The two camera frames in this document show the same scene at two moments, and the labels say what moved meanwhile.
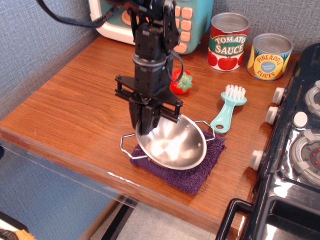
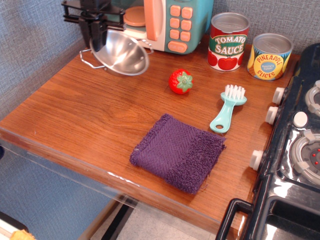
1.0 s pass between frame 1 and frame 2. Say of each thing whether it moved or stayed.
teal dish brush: stayed
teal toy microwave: stayed
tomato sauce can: stayed
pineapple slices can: stayed
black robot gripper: moved
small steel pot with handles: moved
